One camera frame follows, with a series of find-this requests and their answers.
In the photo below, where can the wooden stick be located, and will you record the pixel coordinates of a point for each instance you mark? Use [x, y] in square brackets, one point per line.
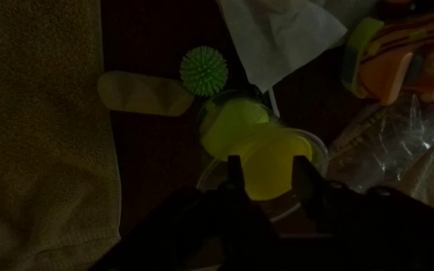
[274, 101]

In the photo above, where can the white crumpled napkin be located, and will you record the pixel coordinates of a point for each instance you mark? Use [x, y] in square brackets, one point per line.
[275, 38]

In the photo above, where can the beige towel far side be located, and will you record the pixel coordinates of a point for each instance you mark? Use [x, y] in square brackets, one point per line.
[60, 182]

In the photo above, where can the green spiky ball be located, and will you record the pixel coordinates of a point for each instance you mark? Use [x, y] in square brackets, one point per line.
[204, 71]

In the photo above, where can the yellow plastic bowl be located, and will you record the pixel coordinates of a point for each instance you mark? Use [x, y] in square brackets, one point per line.
[268, 161]

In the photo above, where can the clear plastic bag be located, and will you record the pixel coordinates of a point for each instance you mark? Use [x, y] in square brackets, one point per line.
[382, 143]

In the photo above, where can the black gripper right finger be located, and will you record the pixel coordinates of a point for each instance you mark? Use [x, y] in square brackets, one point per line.
[307, 181]

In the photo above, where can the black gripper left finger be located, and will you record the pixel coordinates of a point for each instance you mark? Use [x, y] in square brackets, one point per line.
[236, 179]

